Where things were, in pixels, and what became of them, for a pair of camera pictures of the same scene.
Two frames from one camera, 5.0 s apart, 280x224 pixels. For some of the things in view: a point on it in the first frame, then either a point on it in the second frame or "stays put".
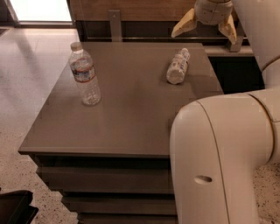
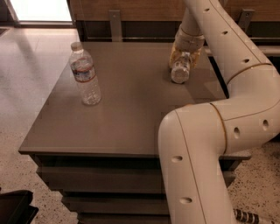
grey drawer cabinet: (110, 161) stays put
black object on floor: (15, 207) stays put
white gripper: (213, 12) to (189, 42)
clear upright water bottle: (82, 69) stays put
